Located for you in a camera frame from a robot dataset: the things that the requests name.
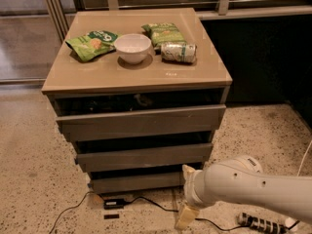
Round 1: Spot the grey bottom drawer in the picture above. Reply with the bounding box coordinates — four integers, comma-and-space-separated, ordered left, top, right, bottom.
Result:
91, 172, 185, 194

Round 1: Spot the green chip bag left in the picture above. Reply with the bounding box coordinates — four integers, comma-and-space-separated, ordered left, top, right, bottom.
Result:
65, 30, 119, 62

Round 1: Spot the small black floor tag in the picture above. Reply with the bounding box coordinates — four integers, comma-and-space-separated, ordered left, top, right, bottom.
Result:
103, 214, 120, 219

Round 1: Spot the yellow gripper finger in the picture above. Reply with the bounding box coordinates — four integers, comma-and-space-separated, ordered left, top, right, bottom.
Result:
175, 203, 200, 230
182, 164, 195, 179

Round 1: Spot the black floor cable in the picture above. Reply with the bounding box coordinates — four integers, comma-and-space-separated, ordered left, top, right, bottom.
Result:
48, 190, 301, 234

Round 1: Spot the green chip bag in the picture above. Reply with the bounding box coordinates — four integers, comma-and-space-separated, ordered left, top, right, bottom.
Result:
141, 22, 185, 51
65, 30, 119, 62

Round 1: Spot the black power strip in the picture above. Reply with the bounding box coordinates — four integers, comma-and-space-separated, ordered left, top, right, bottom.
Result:
237, 213, 287, 234

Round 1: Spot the grey three-drawer cabinet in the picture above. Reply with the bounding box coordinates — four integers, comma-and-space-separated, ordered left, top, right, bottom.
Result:
42, 9, 232, 185

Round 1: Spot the green white soda can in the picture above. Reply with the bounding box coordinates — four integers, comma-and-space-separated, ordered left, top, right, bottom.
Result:
161, 43, 197, 63

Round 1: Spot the grey top drawer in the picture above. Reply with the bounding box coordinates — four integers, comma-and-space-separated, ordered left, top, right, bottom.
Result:
57, 104, 225, 142

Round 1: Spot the black power adapter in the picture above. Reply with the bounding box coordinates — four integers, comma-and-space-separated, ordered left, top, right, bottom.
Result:
103, 199, 125, 210

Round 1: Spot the grey middle drawer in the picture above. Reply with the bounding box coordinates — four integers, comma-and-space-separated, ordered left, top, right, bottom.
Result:
76, 143, 213, 173

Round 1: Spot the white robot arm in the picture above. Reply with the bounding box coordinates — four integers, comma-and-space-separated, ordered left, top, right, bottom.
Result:
175, 155, 312, 230

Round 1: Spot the grey drawer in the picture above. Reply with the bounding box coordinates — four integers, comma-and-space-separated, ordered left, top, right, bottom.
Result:
57, 104, 225, 142
76, 143, 213, 173
91, 172, 185, 194

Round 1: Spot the green chip bag right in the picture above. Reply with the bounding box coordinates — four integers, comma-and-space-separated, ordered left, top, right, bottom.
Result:
141, 22, 185, 51

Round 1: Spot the white ceramic bowl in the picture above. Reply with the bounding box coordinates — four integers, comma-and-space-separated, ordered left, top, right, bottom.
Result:
114, 33, 151, 64

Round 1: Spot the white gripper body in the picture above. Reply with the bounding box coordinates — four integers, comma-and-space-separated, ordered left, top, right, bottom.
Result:
183, 170, 209, 209

